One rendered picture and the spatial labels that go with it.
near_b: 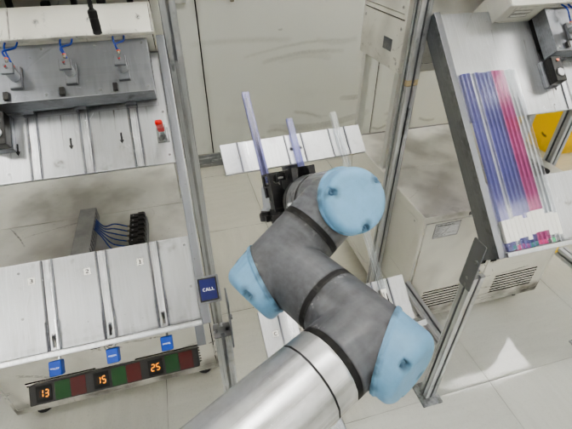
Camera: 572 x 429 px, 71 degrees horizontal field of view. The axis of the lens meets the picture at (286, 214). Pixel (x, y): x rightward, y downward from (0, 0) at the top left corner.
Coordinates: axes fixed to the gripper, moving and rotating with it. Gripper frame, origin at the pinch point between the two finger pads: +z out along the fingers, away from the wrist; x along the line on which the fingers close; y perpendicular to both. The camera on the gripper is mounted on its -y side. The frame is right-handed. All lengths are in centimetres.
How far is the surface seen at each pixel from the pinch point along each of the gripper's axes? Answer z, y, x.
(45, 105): 27, 31, 40
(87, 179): 97, 20, 46
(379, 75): 178, 68, -140
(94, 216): 67, 5, 42
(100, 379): 17, -28, 39
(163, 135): 26.7, 21.3, 16.6
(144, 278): 19.9, -10.2, 26.9
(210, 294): 13.0, -15.7, 13.9
